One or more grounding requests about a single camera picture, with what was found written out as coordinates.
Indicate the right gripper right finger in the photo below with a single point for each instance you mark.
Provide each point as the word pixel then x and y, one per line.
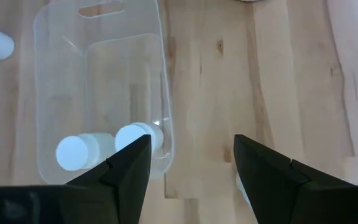
pixel 275 186

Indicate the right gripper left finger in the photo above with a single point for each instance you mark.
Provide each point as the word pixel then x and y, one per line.
pixel 126 180

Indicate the clear plastic basket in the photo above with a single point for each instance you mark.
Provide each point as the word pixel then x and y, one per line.
pixel 104 77

